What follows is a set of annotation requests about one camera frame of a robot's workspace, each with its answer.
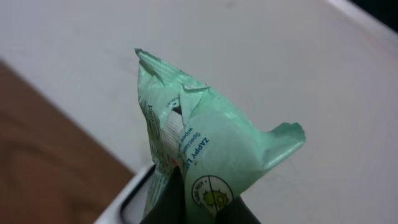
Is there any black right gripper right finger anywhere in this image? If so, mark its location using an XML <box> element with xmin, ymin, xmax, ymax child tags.
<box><xmin>215</xmin><ymin>197</ymin><xmax>261</xmax><ymax>224</ymax></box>

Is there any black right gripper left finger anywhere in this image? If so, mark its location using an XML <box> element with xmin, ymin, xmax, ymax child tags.
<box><xmin>140</xmin><ymin>167</ymin><xmax>185</xmax><ymax>224</ymax></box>

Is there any light green wipes pack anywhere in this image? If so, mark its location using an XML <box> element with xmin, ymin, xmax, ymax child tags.
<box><xmin>136</xmin><ymin>49</ymin><xmax>306</xmax><ymax>223</ymax></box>

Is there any white barcode scanner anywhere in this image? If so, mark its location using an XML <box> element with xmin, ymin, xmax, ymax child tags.
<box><xmin>94</xmin><ymin>164</ymin><xmax>155</xmax><ymax>224</ymax></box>

